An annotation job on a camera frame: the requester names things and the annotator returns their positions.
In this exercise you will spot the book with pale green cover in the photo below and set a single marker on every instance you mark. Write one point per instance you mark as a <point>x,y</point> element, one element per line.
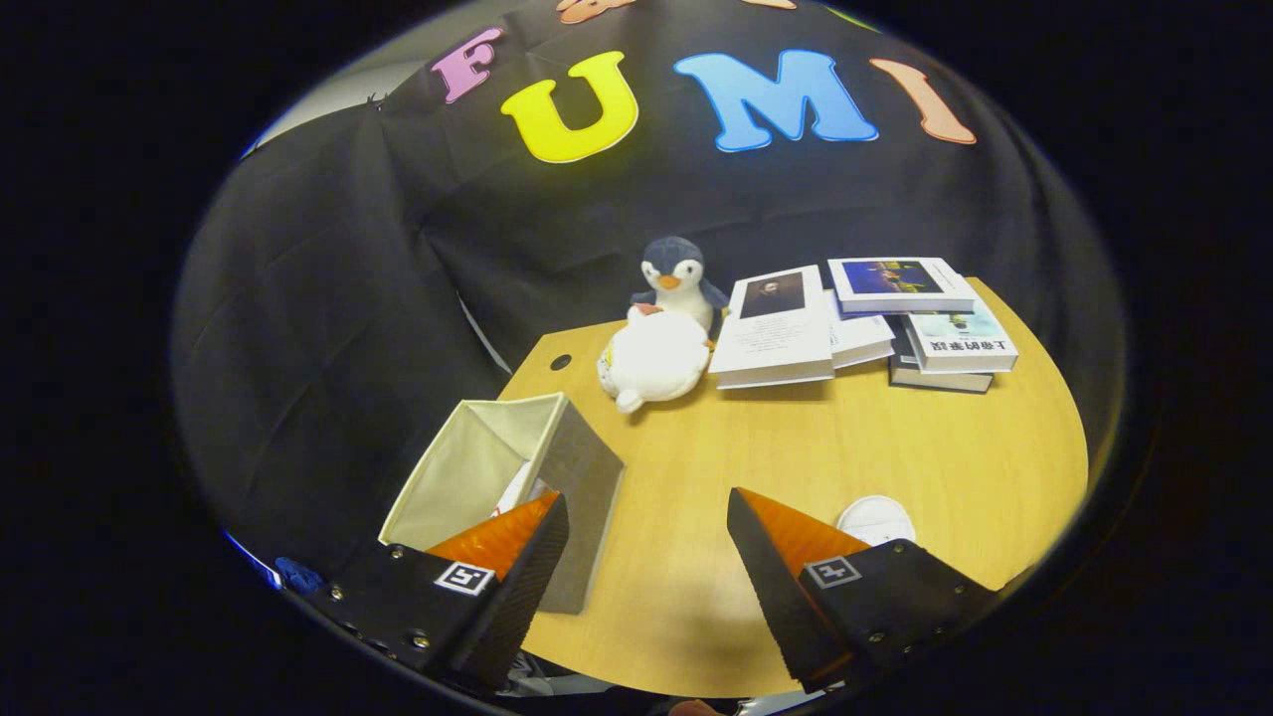
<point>960,343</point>

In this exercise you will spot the white book with portrait cover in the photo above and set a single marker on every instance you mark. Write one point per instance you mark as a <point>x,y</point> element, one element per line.
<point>776,328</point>

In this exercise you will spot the dark grey book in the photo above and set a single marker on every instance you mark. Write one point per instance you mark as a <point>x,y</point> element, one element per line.
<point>935,380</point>

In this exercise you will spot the penguin plush toy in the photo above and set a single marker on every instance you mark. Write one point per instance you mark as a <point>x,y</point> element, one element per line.
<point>674,278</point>

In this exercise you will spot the plain white book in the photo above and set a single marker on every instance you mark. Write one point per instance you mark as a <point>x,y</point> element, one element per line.
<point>860,338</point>

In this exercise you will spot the white canvas shoe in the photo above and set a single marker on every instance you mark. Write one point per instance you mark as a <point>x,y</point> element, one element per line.
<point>517,489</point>
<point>875,519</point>

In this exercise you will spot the book with blue picture cover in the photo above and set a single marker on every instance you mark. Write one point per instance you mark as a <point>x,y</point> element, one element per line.
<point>895,280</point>

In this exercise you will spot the grey fabric storage box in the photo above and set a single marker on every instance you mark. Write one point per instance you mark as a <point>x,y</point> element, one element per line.
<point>587,477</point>

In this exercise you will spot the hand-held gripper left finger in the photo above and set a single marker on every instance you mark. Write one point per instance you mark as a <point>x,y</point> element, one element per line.
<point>517,607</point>

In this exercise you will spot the white round plush toy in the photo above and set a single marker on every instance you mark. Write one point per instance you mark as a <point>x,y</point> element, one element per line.
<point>651,358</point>

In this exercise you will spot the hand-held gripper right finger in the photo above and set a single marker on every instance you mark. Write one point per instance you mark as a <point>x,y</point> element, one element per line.
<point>781,607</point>

